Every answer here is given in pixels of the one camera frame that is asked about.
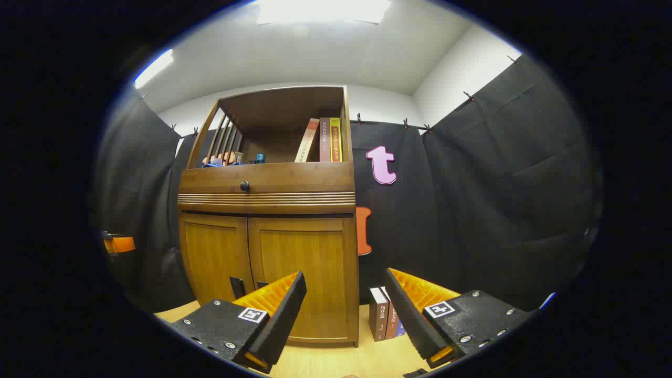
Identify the ceiling light panel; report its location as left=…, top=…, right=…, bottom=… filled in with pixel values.
left=256, top=0, right=392, bottom=25

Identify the yellow spine book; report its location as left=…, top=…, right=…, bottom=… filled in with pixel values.
left=330, top=117, right=343, bottom=162

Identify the black backdrop cloth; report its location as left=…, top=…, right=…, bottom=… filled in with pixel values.
left=90, top=55, right=604, bottom=316

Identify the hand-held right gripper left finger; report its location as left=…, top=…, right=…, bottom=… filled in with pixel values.
left=169, top=270, right=307, bottom=374

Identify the wooden double-door shoe cabinet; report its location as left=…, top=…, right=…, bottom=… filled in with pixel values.
left=177, top=86, right=361, bottom=348

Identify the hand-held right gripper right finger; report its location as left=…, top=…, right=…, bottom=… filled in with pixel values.
left=382, top=268, right=537, bottom=370

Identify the wooden cabinet door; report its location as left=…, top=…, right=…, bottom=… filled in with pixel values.
left=248, top=216, right=360, bottom=344
left=179, top=213, right=253, bottom=305

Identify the dark brown white-top book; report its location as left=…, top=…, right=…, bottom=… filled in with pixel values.
left=369, top=287, right=389, bottom=342

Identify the reddish brown book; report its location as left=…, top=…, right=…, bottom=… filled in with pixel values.
left=381, top=286, right=401, bottom=340

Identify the ceiling light strip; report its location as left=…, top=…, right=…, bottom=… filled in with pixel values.
left=134, top=49, right=174, bottom=89

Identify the brown spine book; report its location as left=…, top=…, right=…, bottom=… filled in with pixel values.
left=319, top=117, right=332, bottom=162

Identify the red and white book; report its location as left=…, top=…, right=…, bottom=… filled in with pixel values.
left=294, top=118, right=321, bottom=163

